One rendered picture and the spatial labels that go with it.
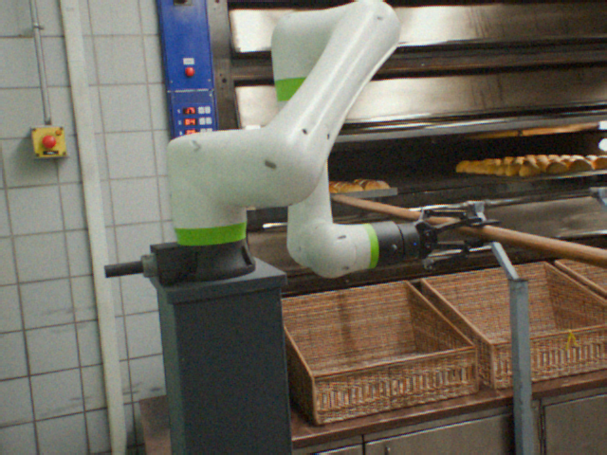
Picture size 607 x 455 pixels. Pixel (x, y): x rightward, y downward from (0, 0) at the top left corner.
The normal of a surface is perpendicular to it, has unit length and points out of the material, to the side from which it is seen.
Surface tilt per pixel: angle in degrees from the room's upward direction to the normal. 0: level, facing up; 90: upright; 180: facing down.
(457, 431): 91
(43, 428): 90
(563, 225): 71
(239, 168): 85
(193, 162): 88
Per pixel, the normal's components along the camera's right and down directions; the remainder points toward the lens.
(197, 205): -0.17, 0.14
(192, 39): 0.29, 0.11
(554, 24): 0.24, -0.24
